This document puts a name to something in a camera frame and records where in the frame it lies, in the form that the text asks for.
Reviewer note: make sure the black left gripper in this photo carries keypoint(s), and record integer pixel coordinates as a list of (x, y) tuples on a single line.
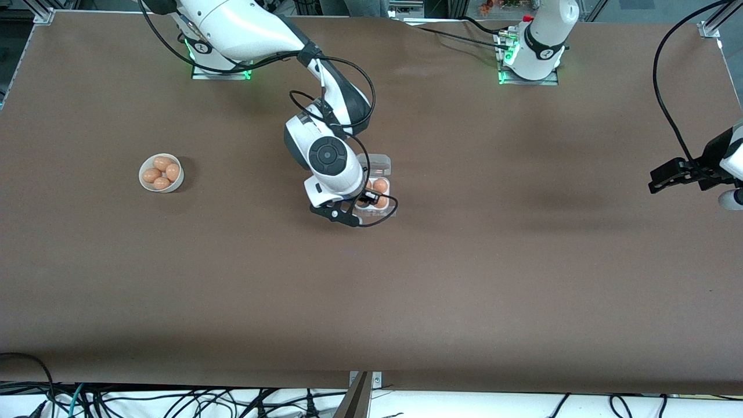
[(707, 164)]

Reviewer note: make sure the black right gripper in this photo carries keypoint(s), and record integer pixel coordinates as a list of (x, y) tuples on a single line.
[(364, 199)]

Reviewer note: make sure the clear plastic egg box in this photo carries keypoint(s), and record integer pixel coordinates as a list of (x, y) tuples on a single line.
[(380, 165)]

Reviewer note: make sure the clear tape strip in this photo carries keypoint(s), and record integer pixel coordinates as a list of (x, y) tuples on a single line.
[(390, 213)]

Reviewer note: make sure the dark metal bar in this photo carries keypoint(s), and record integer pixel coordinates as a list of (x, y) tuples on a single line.
[(357, 400)]

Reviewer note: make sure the white round bowl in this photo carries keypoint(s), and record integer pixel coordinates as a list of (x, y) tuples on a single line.
[(144, 165)]

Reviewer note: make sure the orange patterned item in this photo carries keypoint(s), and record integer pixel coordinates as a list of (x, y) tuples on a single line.
[(499, 6)]

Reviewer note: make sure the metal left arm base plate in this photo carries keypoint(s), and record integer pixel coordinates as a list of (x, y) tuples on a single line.
[(551, 82)]

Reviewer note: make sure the aluminium frame profile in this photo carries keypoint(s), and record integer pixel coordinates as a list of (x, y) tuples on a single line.
[(717, 20), (43, 13)]

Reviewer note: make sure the small metal bracket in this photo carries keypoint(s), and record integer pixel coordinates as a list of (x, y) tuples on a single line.
[(377, 380)]

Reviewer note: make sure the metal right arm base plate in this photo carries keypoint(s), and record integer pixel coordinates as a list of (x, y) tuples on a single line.
[(197, 75)]

